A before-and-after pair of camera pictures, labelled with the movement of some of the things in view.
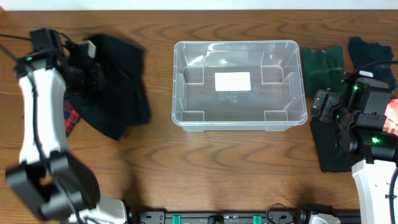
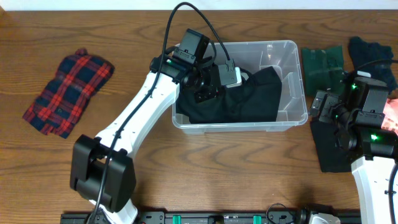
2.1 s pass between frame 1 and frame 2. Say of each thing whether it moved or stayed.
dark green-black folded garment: stayed
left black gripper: moved
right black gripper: stayed
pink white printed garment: stayed
